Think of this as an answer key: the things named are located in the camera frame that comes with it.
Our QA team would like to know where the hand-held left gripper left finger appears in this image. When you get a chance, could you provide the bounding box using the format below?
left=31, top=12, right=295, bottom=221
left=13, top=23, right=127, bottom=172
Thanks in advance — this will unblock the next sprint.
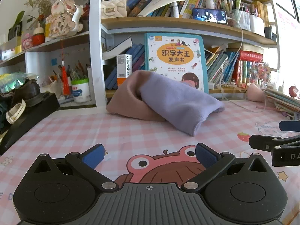
left=28, top=144, right=120, bottom=193

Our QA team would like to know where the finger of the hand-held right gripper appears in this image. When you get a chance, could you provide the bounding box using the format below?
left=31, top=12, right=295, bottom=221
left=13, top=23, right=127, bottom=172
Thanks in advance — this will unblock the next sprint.
left=279, top=121, right=300, bottom=132
left=249, top=135, right=300, bottom=152

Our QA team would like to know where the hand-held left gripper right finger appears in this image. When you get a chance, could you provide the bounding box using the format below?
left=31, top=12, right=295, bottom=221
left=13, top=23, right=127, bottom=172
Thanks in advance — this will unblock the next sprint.
left=180, top=143, right=272, bottom=193

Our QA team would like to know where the pink and purple sweater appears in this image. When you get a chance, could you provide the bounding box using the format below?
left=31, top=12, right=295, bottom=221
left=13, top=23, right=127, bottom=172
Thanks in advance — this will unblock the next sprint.
left=106, top=70, right=225, bottom=137

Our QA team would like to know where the stack of picture books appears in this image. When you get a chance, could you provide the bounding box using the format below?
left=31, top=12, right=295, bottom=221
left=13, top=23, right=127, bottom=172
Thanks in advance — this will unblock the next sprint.
left=264, top=87, right=300, bottom=120

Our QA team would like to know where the pink checked tablecloth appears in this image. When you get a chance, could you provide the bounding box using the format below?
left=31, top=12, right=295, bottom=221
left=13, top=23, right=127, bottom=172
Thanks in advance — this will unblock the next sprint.
left=0, top=98, right=300, bottom=225

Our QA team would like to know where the pink plush toy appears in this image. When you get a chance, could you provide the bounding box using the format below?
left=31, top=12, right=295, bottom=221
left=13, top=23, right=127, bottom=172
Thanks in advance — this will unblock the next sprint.
left=246, top=83, right=266, bottom=103

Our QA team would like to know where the candy bouquet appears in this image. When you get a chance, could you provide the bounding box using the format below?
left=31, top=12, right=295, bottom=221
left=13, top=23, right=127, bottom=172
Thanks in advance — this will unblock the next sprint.
left=248, top=61, right=271, bottom=85

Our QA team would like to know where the white jar with green rim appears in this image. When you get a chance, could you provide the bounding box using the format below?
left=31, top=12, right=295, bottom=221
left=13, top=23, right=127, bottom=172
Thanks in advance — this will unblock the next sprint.
left=71, top=78, right=91, bottom=103

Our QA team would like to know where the black case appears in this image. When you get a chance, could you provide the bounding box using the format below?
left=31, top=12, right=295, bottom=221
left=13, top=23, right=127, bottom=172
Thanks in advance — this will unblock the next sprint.
left=0, top=92, right=60, bottom=156

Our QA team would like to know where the red tassel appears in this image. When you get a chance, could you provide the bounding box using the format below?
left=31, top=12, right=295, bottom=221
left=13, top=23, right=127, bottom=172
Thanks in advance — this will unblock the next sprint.
left=61, top=37, right=71, bottom=96

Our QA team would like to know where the bunch of pens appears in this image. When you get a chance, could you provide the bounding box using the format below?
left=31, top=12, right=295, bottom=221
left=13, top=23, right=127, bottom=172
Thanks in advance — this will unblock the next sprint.
left=50, top=60, right=91, bottom=82

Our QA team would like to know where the row of colourful books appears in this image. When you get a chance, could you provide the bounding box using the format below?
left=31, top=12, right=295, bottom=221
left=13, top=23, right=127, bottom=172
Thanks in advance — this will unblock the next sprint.
left=205, top=43, right=265, bottom=85

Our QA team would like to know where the white wristwatch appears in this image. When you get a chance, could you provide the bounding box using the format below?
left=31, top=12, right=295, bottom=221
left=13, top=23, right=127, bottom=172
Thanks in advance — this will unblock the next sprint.
left=5, top=99, right=26, bottom=125

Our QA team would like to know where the white and orange box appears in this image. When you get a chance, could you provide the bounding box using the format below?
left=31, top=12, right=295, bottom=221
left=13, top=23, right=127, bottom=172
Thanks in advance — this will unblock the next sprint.
left=116, top=54, right=133, bottom=87

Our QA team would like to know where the white wooden bookshelf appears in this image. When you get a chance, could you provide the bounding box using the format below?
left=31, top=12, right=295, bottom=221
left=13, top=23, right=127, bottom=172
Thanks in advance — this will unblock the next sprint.
left=0, top=0, right=282, bottom=108

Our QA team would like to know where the children's picture book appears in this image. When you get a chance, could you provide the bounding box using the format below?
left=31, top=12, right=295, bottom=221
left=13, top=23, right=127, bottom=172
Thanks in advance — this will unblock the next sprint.
left=144, top=33, right=210, bottom=94

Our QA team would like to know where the white storage container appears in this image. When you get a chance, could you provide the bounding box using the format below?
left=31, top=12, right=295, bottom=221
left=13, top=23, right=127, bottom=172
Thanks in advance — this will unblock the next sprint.
left=248, top=14, right=265, bottom=32

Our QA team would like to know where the row of blue books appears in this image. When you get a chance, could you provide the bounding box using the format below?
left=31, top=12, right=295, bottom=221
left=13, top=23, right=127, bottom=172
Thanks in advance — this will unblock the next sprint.
left=102, top=36, right=147, bottom=91

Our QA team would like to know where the shiny green wrapping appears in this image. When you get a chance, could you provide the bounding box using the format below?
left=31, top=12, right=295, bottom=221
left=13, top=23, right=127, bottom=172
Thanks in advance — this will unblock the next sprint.
left=0, top=73, right=39, bottom=93

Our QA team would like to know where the red round figurine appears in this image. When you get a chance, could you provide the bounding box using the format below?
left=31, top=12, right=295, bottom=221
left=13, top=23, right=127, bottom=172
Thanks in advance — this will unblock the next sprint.
left=32, top=25, right=45, bottom=47

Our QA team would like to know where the plush cat ornament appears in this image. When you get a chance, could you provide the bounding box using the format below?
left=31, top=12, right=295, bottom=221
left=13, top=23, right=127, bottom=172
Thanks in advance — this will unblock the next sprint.
left=46, top=0, right=83, bottom=39

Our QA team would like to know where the white quilted handbag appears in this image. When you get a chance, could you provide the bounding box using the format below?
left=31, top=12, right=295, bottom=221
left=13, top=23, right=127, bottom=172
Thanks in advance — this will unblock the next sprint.
left=101, top=0, right=128, bottom=19

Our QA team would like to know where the white cable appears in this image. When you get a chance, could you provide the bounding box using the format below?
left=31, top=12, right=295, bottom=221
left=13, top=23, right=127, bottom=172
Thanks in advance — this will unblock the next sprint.
left=219, top=25, right=268, bottom=113

